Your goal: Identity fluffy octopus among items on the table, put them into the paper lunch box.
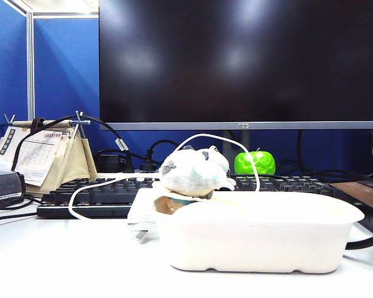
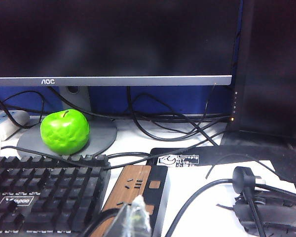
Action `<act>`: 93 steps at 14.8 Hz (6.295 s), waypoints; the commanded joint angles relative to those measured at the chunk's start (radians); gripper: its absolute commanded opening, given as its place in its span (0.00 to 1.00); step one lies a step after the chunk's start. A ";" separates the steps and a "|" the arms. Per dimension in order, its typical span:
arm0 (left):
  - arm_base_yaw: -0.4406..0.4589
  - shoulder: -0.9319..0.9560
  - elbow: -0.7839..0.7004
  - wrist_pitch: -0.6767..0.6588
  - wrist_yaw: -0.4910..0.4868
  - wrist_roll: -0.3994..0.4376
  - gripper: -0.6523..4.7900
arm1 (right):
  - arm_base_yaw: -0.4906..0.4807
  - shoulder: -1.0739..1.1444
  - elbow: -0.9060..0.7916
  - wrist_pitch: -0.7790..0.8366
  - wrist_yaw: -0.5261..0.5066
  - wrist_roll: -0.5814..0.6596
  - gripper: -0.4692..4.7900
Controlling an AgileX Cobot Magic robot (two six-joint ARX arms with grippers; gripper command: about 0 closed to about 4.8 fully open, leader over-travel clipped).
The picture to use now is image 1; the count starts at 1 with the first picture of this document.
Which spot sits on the white paper lunch box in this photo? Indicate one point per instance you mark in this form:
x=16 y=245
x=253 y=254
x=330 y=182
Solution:
x=255 y=242

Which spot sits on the black tissue box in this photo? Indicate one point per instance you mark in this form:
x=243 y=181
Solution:
x=3 y=186

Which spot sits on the grey white plush toy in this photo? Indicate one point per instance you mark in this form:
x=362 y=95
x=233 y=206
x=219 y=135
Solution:
x=189 y=177

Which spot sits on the grey monitor stand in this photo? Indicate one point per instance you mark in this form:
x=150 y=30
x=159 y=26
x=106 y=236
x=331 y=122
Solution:
x=243 y=141

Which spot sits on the white power adapter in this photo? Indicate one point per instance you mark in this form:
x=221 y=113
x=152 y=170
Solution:
x=141 y=208

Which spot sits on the black round adapter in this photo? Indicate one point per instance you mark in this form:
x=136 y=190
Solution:
x=108 y=163

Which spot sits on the green apple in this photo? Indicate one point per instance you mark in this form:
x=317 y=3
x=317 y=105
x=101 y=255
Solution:
x=265 y=163

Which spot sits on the black mechanical keyboard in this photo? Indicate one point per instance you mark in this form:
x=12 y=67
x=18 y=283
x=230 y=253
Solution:
x=105 y=193

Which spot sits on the black AOC computer monitor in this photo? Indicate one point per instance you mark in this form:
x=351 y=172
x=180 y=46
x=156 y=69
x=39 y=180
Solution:
x=236 y=62

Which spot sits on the canvas desk calendar stand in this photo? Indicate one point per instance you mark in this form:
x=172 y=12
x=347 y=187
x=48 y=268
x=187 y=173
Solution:
x=71 y=164

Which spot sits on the wood-top black power strip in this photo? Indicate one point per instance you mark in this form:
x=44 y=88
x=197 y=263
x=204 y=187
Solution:
x=360 y=192

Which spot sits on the aluminium partition frame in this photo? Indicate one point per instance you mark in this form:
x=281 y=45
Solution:
x=30 y=62

